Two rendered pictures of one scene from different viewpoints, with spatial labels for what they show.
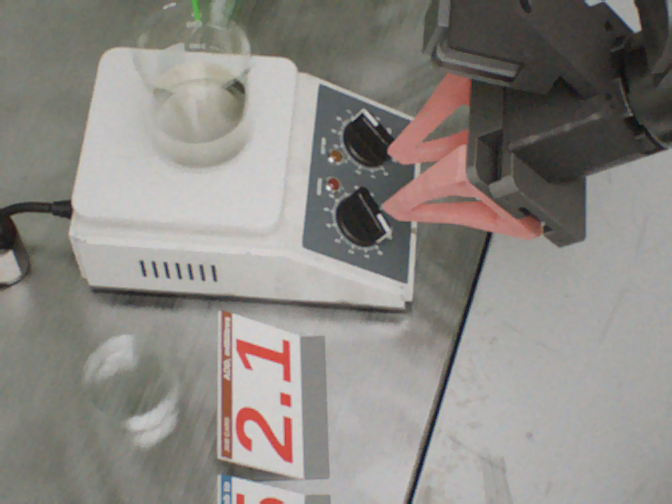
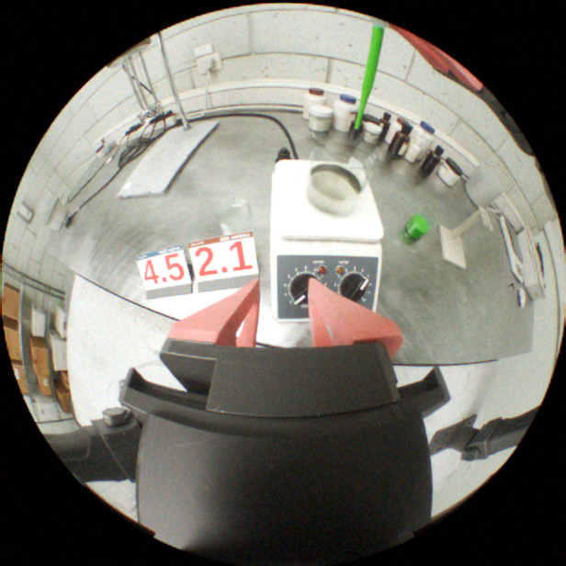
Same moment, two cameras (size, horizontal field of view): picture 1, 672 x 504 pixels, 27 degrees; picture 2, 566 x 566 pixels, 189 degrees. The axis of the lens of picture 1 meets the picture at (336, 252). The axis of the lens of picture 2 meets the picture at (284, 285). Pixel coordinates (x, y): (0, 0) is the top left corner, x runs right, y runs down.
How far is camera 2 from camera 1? 64 cm
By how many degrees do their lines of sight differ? 31
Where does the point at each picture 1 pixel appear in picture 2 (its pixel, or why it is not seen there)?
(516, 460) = not seen: hidden behind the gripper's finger
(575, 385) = not seen: hidden behind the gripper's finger
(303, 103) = (365, 249)
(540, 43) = not seen: outside the picture
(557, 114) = (164, 511)
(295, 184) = (315, 248)
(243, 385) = (220, 247)
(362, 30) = (411, 287)
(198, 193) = (292, 198)
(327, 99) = (370, 262)
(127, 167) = (302, 173)
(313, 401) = (228, 282)
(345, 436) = (215, 298)
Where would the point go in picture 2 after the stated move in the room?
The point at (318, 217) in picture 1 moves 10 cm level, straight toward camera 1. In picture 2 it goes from (299, 263) to (207, 274)
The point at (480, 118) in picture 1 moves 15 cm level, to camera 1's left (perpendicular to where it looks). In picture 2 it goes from (253, 368) to (252, 100)
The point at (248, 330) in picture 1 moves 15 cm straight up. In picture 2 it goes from (248, 246) to (216, 153)
